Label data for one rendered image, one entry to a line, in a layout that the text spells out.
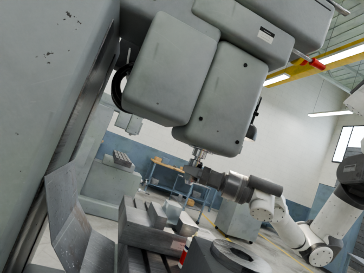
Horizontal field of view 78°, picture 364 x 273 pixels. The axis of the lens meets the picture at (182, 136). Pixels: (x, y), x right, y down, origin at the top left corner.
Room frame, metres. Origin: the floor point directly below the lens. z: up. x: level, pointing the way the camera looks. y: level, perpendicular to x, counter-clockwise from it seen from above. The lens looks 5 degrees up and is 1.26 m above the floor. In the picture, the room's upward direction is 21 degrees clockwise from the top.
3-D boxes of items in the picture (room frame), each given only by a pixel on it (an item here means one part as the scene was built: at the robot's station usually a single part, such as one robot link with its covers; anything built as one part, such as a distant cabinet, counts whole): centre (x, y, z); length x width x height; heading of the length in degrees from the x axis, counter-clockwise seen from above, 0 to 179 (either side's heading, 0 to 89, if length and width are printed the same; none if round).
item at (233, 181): (0.72, -0.16, 1.23); 0.13 x 0.12 x 0.10; 170
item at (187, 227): (0.81, -0.11, 1.05); 0.15 x 0.06 x 0.04; 15
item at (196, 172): (0.71, -0.07, 1.23); 0.06 x 0.02 x 0.03; 80
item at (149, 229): (0.81, -0.09, 1.01); 0.35 x 0.15 x 0.11; 105
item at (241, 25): (0.73, -0.03, 1.68); 0.34 x 0.24 x 0.10; 105
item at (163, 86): (0.69, 0.12, 1.47); 0.24 x 0.19 x 0.26; 15
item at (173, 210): (0.80, -0.06, 1.07); 0.06 x 0.05 x 0.06; 15
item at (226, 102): (0.74, -0.07, 1.47); 0.21 x 0.19 x 0.32; 15
